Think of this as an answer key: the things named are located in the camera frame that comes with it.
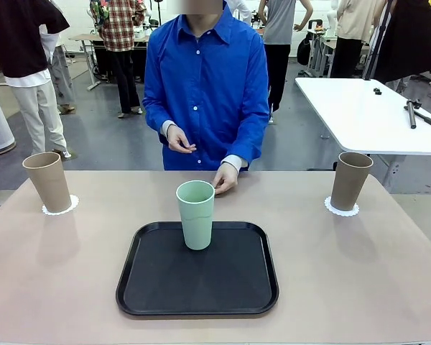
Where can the person's left hand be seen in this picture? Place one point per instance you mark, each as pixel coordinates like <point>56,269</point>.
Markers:
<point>228,178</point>

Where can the person in plaid shirt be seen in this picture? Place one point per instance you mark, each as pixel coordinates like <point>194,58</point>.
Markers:
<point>118,28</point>

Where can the mint green tall cup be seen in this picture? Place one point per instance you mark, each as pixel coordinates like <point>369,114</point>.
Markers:
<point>197,230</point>

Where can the person in black dress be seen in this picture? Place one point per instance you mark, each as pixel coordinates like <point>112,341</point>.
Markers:
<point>406,36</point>

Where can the white scalloped paper coaster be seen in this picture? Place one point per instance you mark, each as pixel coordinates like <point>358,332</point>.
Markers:
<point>327,205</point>
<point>74,205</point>

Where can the person in blue shirt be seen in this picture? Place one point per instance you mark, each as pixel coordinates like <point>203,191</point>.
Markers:
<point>208,90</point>

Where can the black hanging bag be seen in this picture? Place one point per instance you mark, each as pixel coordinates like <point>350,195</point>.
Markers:
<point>303,52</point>

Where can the grey background desk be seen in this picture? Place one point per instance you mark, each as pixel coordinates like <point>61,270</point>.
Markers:
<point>84,37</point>

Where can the white background desk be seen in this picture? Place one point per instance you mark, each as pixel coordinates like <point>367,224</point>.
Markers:
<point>323,43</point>

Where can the small black clamp part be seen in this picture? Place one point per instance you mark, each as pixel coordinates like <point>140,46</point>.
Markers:
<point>377,91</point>

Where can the person in beige top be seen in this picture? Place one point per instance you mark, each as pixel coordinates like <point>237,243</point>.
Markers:
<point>355,18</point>

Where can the short black metal rod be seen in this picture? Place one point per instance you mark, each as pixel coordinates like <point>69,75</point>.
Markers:
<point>412,116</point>

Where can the person's right hand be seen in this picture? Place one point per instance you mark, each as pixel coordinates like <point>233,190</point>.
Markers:
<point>179,140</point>

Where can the black tripod pole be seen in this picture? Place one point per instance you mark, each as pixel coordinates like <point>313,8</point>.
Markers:
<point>375,54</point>

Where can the brown tall cup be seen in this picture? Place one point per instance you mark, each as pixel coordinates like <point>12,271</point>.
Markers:
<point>50,183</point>
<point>350,183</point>

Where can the person in white shirt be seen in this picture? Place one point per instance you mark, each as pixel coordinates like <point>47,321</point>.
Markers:
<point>242,10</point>

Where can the black plastic tray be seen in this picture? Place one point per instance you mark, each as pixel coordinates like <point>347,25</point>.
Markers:
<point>197,287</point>

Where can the blue-sleeved right forearm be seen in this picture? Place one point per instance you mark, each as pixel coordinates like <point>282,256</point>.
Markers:
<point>154,118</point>

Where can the person in grey trousers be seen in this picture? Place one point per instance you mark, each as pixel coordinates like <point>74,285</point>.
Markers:
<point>62,79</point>

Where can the white folding table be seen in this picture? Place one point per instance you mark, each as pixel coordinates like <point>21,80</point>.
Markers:
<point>362,115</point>

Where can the person in black top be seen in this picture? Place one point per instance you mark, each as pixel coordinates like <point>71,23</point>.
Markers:
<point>18,36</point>

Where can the person in grey shirt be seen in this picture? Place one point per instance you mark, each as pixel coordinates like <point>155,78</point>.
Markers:
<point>278,25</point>

